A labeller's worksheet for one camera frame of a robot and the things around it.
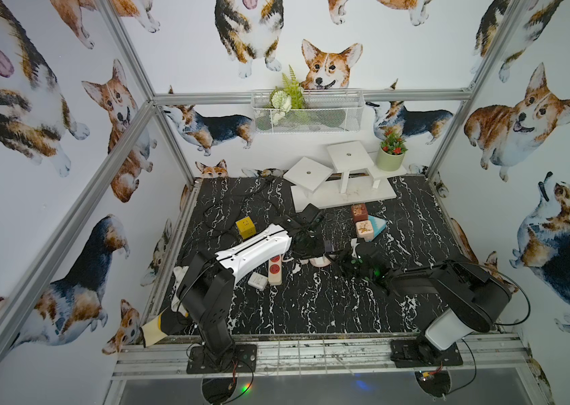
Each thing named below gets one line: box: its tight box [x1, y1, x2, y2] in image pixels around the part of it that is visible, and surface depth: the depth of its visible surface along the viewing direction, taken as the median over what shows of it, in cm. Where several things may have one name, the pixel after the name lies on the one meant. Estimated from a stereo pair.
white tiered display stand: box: [283, 140, 409, 213], surface depth 106 cm
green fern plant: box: [269, 64, 306, 125], surface depth 84 cm
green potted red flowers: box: [377, 129, 409, 172], surface depth 99 cm
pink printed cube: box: [354, 220, 375, 242], surface depth 96 cm
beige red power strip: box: [268, 254, 283, 287], surface depth 90 cm
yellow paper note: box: [140, 313, 168, 348], surface depth 80 cm
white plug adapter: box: [247, 271, 268, 292], surface depth 89 cm
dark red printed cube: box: [350, 203, 369, 224], surface depth 100 cm
